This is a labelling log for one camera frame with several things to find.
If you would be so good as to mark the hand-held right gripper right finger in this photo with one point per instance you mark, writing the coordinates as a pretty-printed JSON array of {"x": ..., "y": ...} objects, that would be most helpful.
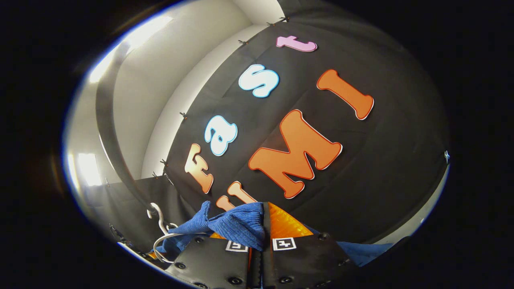
[{"x": 266, "y": 224}]

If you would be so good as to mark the black backdrop cloth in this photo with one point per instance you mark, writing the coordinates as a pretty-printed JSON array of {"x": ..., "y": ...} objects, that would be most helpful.
[{"x": 341, "y": 168}]

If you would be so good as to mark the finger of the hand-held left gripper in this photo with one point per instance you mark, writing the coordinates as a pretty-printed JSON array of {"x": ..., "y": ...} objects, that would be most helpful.
[{"x": 150, "y": 255}]

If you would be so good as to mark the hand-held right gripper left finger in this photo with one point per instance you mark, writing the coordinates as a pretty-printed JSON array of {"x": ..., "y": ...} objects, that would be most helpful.
[{"x": 209, "y": 261}]

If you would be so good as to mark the white clothes hanger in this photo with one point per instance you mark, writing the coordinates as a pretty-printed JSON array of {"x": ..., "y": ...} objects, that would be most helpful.
[{"x": 162, "y": 223}]

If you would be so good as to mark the small ceiling light panel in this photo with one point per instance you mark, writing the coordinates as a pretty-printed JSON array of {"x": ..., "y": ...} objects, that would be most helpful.
[{"x": 86, "y": 168}]

